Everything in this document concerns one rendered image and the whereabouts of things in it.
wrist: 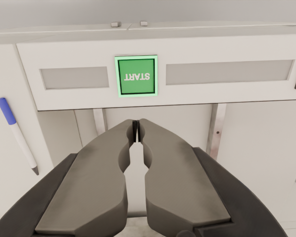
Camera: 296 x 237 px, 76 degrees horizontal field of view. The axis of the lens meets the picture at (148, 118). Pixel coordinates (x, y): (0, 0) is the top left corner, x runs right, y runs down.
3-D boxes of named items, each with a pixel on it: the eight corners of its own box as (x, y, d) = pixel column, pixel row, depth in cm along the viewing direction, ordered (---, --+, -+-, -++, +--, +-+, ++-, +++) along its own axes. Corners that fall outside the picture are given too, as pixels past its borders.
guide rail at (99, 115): (122, 227, 64) (121, 236, 61) (116, 227, 64) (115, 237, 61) (101, 84, 41) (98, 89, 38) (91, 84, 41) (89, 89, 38)
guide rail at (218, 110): (201, 222, 65) (204, 231, 62) (195, 223, 65) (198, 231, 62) (224, 79, 42) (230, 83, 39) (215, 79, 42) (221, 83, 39)
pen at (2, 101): (39, 176, 32) (1, 99, 25) (33, 177, 32) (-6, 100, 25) (42, 172, 33) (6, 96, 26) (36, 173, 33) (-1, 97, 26)
